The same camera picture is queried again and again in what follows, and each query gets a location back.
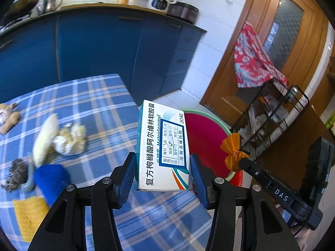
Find metal kettle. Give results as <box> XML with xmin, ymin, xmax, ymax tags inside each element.
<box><xmin>42</xmin><ymin>0</ymin><xmax>63</xmax><ymax>13</ymax></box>

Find black wok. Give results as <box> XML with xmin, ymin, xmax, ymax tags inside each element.
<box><xmin>1</xmin><ymin>0</ymin><xmax>42</xmax><ymax>24</ymax></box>

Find orange twisted candy wrapper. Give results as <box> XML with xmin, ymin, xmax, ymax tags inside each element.
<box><xmin>221</xmin><ymin>133</ymin><xmax>249</xmax><ymax>172</ymax></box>

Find red bin with green rim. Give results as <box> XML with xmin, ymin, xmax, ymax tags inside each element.
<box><xmin>180</xmin><ymin>109</ymin><xmax>242</xmax><ymax>187</ymax></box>

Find dark rice cooker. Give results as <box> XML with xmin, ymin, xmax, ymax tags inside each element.
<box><xmin>167</xmin><ymin>1</ymin><xmax>199</xmax><ymax>24</ymax></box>

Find blue cloth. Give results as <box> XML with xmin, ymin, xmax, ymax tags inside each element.
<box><xmin>34</xmin><ymin>164</ymin><xmax>70</xmax><ymax>207</ymax></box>

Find wooden door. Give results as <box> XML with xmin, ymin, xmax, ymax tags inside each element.
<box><xmin>200</xmin><ymin>0</ymin><xmax>335</xmax><ymax>142</ymax></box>

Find black wire rack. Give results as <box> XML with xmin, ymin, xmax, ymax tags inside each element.
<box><xmin>230</xmin><ymin>80</ymin><xmax>309</xmax><ymax>160</ymax></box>

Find blue kitchen base cabinets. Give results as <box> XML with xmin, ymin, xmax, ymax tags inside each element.
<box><xmin>0</xmin><ymin>4</ymin><xmax>207</xmax><ymax>108</ymax></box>

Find grey steel wool scourer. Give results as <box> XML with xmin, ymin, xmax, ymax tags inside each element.
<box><xmin>1</xmin><ymin>158</ymin><xmax>33</xmax><ymax>190</ymax></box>

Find cream foam sleeve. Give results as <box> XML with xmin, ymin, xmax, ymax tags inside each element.
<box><xmin>33</xmin><ymin>113</ymin><xmax>58</xmax><ymax>166</ymax></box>

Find red floral cloth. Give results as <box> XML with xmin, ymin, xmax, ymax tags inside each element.
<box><xmin>234</xmin><ymin>21</ymin><xmax>288</xmax><ymax>88</ymax></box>

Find gas stove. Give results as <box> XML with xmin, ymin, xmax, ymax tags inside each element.
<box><xmin>0</xmin><ymin>13</ymin><xmax>29</xmax><ymax>30</ymax></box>

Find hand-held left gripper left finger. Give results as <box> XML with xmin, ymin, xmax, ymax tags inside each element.
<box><xmin>27</xmin><ymin>152</ymin><xmax>137</xmax><ymax>251</ymax></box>

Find teal and white medicine box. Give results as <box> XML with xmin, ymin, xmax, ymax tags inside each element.
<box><xmin>133</xmin><ymin>100</ymin><xmax>193</xmax><ymax>192</ymax></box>

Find ginger root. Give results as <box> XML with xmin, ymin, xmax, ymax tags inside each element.
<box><xmin>0</xmin><ymin>111</ymin><xmax>21</xmax><ymax>134</ymax></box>

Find garlic bulb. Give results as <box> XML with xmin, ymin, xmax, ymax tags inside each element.
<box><xmin>0</xmin><ymin>102</ymin><xmax>19</xmax><ymax>124</ymax></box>

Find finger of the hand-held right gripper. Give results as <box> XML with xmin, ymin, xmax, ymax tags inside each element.
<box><xmin>239</xmin><ymin>156</ymin><xmax>273</xmax><ymax>189</ymax></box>

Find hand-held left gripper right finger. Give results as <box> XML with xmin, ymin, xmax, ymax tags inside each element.
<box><xmin>190</xmin><ymin>154</ymin><xmax>300</xmax><ymax>251</ymax></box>

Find large yellow foam net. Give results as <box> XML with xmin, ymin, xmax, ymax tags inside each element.
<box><xmin>13</xmin><ymin>196</ymin><xmax>50</xmax><ymax>242</ymax></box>

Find blue plaid tablecloth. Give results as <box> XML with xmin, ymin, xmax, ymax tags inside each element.
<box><xmin>0</xmin><ymin>74</ymin><xmax>218</xmax><ymax>251</ymax></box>

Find shiny wrapper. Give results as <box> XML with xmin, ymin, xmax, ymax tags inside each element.
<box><xmin>54</xmin><ymin>124</ymin><xmax>87</xmax><ymax>155</ymax></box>

